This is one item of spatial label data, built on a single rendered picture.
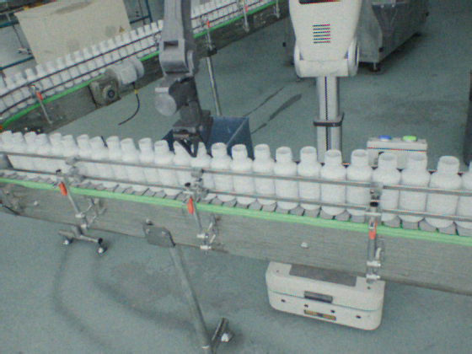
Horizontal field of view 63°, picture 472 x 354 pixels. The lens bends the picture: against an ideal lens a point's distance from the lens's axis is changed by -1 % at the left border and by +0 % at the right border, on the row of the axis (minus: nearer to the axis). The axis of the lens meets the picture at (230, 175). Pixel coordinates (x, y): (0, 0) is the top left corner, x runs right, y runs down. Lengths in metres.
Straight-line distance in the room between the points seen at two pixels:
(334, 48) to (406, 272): 0.77
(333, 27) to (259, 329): 1.38
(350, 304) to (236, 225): 0.87
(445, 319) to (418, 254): 1.11
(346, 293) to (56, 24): 4.15
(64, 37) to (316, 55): 3.87
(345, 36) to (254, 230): 0.72
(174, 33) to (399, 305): 1.65
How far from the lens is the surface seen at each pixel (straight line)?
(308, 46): 1.44
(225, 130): 1.73
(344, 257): 1.06
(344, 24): 1.40
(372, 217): 0.88
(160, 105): 0.91
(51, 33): 4.91
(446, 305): 2.16
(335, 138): 1.61
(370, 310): 1.86
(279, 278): 1.86
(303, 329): 1.99
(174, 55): 0.93
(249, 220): 1.06
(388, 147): 1.06
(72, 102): 2.47
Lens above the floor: 1.65
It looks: 33 degrees down
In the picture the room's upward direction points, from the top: 11 degrees counter-clockwise
